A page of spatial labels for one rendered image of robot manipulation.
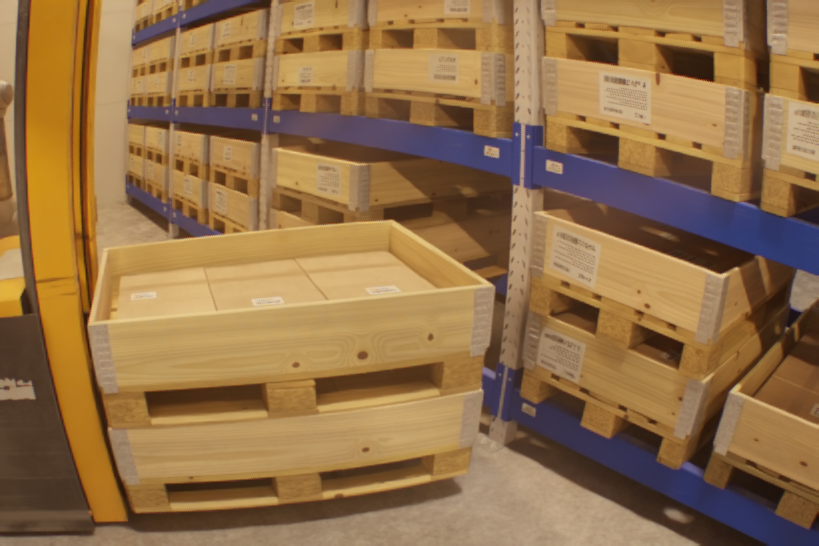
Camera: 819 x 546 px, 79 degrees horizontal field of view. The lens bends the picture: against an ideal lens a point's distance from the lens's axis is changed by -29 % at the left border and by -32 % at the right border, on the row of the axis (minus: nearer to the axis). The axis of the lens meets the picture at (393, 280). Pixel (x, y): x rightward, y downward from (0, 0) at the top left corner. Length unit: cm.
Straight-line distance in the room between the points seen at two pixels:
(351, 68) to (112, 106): 499
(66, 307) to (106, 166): 596
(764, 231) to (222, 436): 169
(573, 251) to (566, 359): 37
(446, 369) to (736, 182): 110
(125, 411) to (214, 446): 31
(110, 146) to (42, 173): 598
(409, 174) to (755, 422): 210
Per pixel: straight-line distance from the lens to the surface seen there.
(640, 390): 211
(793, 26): 180
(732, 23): 186
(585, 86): 211
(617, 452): 229
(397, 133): 281
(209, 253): 252
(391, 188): 312
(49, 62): 173
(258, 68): 394
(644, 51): 199
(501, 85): 239
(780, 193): 178
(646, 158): 198
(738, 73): 184
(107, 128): 768
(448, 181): 335
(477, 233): 358
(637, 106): 199
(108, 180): 775
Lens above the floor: 143
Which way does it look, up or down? 19 degrees down
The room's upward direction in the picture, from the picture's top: 2 degrees clockwise
